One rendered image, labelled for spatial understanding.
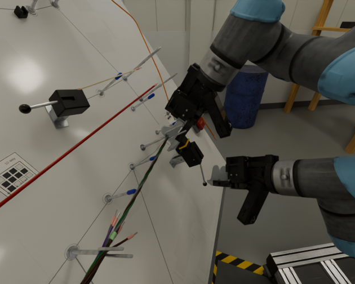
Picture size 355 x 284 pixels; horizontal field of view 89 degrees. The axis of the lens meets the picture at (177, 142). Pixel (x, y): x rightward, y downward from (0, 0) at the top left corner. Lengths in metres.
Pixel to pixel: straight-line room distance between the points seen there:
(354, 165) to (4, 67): 0.58
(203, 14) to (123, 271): 2.85
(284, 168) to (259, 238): 1.39
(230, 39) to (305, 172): 0.27
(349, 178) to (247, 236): 1.42
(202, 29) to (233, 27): 2.59
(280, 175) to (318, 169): 0.06
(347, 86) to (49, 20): 0.55
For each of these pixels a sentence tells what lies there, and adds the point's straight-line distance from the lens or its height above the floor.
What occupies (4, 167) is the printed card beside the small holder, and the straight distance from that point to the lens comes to 0.35.
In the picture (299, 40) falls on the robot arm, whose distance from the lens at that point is 0.39.
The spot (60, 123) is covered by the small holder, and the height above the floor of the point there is 1.31.
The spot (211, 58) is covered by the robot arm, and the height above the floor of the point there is 1.41.
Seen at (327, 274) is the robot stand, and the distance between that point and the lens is 1.60.
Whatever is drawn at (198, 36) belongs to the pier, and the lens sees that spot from 2.94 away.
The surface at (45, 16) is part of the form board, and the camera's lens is 0.55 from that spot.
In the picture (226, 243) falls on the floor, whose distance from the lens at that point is 1.68.
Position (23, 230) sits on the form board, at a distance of 0.35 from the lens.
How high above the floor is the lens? 1.47
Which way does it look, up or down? 35 degrees down
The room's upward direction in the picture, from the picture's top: straight up
